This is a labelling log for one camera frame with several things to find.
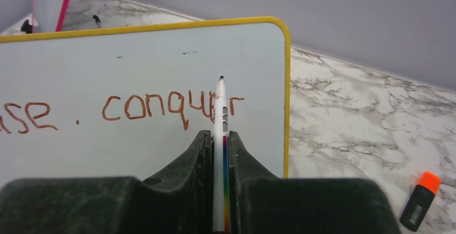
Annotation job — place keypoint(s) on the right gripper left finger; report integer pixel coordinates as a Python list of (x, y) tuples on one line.
[(176, 199)]

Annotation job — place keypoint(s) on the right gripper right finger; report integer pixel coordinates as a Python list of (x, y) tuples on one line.
[(264, 203)]

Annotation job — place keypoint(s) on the white whiteboard marker pen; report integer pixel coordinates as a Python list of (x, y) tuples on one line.
[(221, 204)]

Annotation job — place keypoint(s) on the yellow framed whiteboard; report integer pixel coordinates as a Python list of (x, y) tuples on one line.
[(129, 100)]

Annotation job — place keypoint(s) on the pink framed whiteboard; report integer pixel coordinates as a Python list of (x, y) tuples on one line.
[(48, 15)]

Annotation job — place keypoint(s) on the orange capped black marker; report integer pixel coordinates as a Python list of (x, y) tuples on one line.
[(420, 201)]

